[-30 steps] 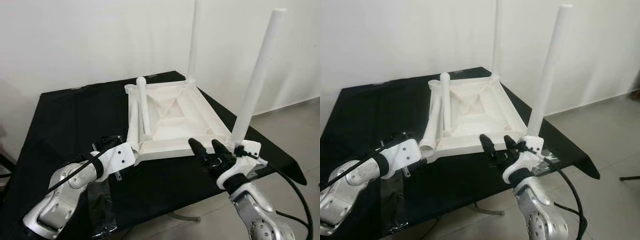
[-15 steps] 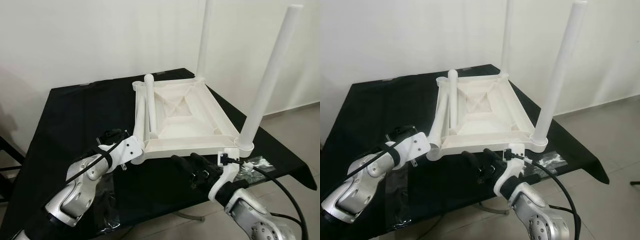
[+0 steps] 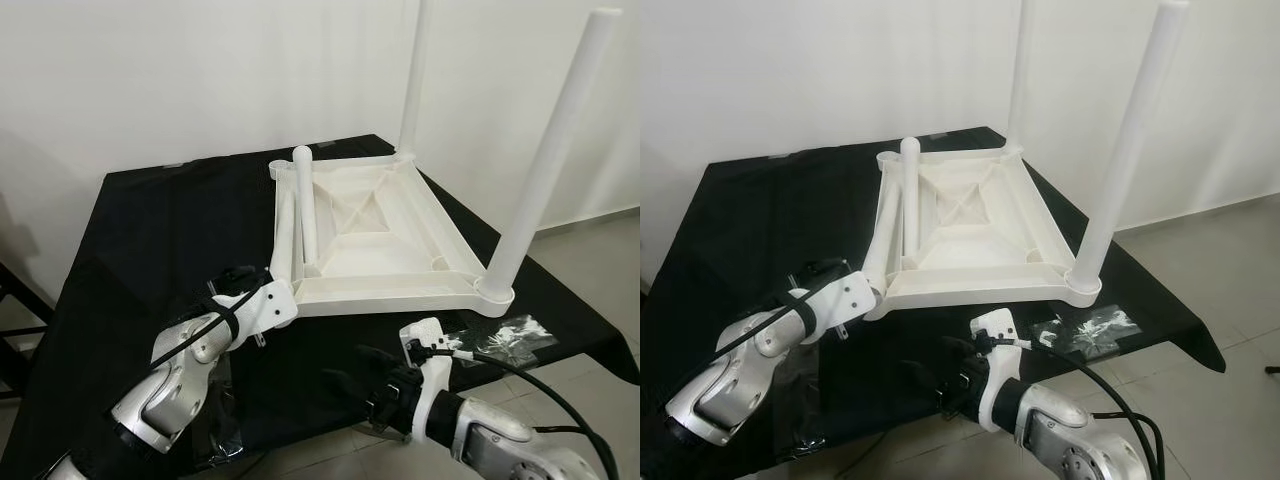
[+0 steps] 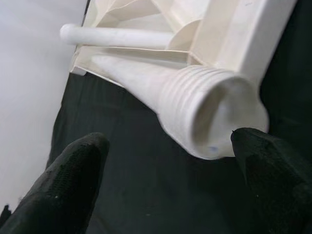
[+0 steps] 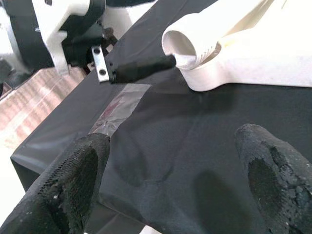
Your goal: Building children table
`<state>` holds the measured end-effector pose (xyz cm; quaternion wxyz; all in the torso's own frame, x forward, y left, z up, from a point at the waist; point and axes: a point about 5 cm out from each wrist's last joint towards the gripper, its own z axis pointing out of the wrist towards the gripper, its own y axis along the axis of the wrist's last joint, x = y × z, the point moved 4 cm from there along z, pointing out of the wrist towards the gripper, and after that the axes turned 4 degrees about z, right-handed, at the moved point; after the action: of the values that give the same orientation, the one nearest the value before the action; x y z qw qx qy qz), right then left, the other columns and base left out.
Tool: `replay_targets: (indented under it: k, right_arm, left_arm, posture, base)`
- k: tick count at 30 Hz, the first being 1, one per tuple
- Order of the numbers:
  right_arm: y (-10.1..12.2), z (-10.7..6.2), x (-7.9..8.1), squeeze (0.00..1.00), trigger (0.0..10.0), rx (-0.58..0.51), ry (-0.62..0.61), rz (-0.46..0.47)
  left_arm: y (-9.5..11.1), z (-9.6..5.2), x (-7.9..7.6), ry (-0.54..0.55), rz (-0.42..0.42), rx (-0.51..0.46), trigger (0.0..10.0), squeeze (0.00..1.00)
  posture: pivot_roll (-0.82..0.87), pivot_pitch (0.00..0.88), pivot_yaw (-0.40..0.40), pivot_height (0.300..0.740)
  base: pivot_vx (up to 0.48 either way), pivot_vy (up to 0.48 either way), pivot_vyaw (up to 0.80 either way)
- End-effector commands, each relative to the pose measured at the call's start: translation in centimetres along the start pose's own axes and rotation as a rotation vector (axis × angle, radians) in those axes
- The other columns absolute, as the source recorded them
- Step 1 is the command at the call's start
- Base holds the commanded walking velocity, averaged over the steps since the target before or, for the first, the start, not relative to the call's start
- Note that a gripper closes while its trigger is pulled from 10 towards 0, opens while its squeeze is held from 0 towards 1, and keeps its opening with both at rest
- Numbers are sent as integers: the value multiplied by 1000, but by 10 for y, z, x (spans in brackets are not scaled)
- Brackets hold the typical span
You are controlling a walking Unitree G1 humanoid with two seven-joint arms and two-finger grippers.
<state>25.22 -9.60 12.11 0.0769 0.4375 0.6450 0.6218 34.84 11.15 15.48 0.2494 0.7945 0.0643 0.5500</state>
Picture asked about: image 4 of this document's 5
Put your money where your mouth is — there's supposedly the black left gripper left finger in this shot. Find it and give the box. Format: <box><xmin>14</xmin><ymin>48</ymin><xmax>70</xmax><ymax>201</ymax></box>
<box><xmin>0</xmin><ymin>132</ymin><xmax>110</xmax><ymax>234</ymax></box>

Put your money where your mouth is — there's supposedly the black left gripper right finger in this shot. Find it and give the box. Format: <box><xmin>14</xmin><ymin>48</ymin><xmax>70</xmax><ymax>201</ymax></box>
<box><xmin>230</xmin><ymin>128</ymin><xmax>312</xmax><ymax>234</ymax></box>

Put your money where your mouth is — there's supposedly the white plastic table leg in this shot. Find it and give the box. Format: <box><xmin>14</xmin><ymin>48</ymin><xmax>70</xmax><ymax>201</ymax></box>
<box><xmin>59</xmin><ymin>23</ymin><xmax>174</xmax><ymax>49</ymax></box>
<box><xmin>91</xmin><ymin>55</ymin><xmax>270</xmax><ymax>160</ymax></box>

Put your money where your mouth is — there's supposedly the white plastic children table top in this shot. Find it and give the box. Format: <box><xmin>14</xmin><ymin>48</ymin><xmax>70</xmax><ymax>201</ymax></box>
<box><xmin>70</xmin><ymin>0</ymin><xmax>299</xmax><ymax>85</ymax></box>

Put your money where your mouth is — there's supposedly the black tablecloth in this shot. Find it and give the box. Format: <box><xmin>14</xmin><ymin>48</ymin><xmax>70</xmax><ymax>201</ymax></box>
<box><xmin>42</xmin><ymin>0</ymin><xmax>312</xmax><ymax>234</ymax></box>

